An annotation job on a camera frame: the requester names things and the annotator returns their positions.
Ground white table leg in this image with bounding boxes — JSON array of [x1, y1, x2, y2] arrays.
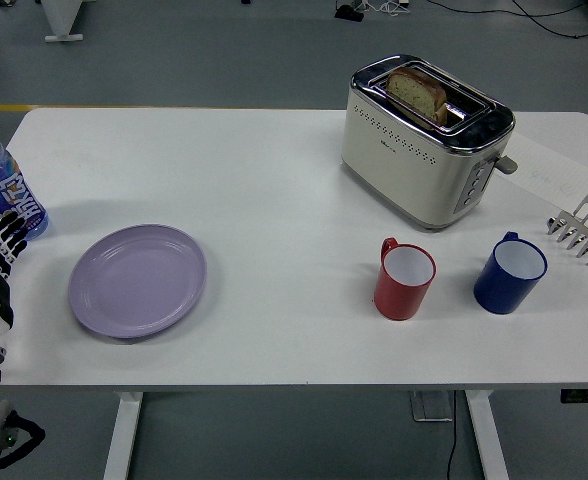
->
[[463, 389, 510, 480], [102, 391, 144, 480]]

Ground purple round plate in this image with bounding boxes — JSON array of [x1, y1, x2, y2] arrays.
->
[[67, 223, 209, 340]]

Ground white paper sheet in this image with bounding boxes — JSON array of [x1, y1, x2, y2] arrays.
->
[[503, 133, 588, 211]]

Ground thin black cable under table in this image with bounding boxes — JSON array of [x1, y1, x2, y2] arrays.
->
[[445, 390, 463, 480]]

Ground blue mug white inside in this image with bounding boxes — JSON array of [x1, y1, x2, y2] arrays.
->
[[473, 231, 549, 316]]

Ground bread slice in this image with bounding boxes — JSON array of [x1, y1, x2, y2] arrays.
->
[[385, 67, 449, 126]]

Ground white floor cables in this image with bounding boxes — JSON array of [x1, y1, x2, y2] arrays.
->
[[362, 0, 411, 16]]

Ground white stand base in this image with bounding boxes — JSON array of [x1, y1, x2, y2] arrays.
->
[[42, 0, 85, 44]]

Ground cream and chrome toaster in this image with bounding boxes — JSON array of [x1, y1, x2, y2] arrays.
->
[[340, 53, 519, 233]]

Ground red mug white inside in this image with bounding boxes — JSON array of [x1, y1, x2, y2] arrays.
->
[[372, 236, 437, 322]]

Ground black box on floor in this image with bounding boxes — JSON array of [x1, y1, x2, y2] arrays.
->
[[333, 3, 365, 23]]

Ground silver metal rack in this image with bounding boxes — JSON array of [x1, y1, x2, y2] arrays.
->
[[545, 193, 588, 267]]

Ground long black floor cable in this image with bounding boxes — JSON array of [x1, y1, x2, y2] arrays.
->
[[423, 0, 588, 39]]

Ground grey table foot plate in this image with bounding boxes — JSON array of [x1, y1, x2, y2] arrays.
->
[[407, 390, 456, 424]]

